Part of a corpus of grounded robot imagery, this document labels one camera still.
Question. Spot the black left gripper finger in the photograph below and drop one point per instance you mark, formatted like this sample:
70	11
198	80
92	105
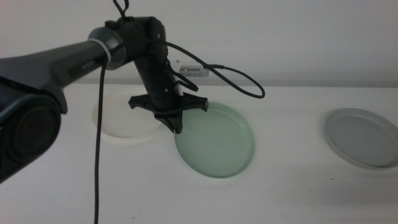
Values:
169	119
179	121

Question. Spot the pale green shallow bowl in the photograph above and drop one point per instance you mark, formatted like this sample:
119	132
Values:
217	143

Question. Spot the white shallow bowl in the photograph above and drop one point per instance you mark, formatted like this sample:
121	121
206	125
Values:
119	123

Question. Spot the grey shallow bowl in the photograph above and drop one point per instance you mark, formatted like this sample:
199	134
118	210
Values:
362	138

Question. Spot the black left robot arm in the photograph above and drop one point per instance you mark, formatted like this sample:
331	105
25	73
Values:
37	81

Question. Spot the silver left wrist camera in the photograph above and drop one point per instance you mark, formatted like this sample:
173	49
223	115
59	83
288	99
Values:
192	70

